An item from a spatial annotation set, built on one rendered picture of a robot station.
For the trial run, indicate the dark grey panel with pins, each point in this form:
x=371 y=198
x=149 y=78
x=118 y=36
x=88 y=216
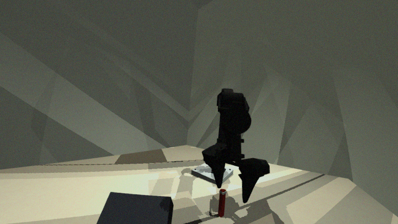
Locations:
x=126 y=208

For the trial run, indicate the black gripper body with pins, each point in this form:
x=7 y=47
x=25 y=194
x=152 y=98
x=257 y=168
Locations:
x=251 y=167

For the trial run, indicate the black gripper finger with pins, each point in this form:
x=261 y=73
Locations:
x=218 y=174
x=248 y=184

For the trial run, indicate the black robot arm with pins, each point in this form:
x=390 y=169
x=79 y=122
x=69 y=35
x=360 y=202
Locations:
x=234 y=120

